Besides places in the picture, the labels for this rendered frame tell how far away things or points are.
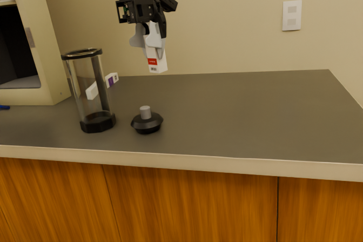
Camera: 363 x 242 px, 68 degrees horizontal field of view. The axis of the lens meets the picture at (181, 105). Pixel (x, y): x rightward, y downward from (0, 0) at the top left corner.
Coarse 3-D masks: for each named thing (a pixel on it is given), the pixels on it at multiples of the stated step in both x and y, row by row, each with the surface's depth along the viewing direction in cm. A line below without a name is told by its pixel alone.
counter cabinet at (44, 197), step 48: (0, 192) 90; (48, 192) 84; (96, 192) 78; (144, 192) 73; (192, 192) 69; (240, 192) 65; (288, 192) 61; (336, 192) 58; (0, 240) 102; (48, 240) 93; (96, 240) 86; (144, 240) 80; (192, 240) 75; (240, 240) 70; (288, 240) 66; (336, 240) 63
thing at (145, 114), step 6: (144, 108) 73; (144, 114) 73; (150, 114) 74; (156, 114) 76; (132, 120) 74; (138, 120) 73; (144, 120) 73; (150, 120) 72; (156, 120) 73; (162, 120) 74; (132, 126) 73; (138, 126) 72; (144, 126) 71; (150, 126) 71; (156, 126) 73; (138, 132) 74; (144, 132) 73; (150, 132) 73
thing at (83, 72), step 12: (96, 48) 76; (72, 60) 70; (84, 60) 71; (96, 60) 73; (72, 72) 72; (84, 72) 71; (96, 72) 73; (72, 84) 74; (84, 84) 72; (96, 84) 74; (84, 96) 74; (96, 96) 75; (108, 96) 79; (84, 108) 75; (96, 108) 75; (108, 108) 78; (84, 120) 77; (96, 120) 76
